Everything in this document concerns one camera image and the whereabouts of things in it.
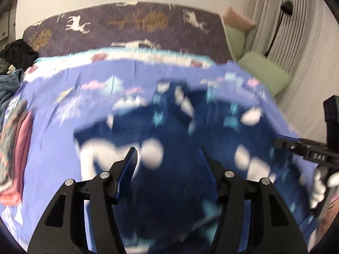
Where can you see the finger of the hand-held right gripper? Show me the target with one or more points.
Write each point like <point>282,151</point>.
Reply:
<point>304,148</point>

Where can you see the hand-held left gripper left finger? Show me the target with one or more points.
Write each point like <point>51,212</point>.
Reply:
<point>127,168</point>

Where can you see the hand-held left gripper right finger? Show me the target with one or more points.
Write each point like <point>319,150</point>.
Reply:
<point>208,168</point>

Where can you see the navy star-print fleece garment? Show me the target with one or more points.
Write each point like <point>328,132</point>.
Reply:
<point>174,180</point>

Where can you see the black crumpled clothes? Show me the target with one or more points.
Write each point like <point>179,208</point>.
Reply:
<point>18,54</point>

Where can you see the person's right hand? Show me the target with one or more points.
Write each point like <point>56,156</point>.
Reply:
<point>319,187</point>

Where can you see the blue printed blanket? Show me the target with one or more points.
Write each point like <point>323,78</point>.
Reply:
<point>53,143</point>

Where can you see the grey curtain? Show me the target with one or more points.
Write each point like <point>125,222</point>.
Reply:
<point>304,45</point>

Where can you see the large green pillow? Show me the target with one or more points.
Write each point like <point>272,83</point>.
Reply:
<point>264,71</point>

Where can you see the small green pillow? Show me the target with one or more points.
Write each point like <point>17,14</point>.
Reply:
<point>234,39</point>

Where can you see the dark deer-print mattress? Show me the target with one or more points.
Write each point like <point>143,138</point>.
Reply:
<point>111,31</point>

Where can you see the tan pillow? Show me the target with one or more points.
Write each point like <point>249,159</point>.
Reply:
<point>239,18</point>

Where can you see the teal cloth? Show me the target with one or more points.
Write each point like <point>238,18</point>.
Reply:
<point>9,90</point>

